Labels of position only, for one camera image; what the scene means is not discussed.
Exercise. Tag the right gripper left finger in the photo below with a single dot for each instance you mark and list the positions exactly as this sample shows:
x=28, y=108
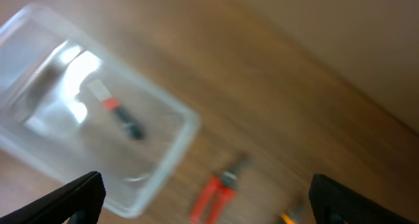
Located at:
x=79, y=201

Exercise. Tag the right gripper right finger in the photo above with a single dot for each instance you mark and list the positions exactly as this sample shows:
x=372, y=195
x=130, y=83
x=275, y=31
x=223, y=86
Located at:
x=332, y=202

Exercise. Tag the clear plastic container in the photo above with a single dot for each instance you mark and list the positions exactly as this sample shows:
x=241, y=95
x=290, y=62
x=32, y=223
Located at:
x=51, y=121

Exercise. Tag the red black screwdriver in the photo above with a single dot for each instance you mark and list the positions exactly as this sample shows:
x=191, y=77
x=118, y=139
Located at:
x=128, y=122

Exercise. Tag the orange black pliers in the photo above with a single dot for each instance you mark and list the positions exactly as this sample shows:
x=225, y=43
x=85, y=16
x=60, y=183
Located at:
x=294, y=213

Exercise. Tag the red handled snips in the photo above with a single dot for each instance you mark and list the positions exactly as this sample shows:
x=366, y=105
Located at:
x=221, y=188

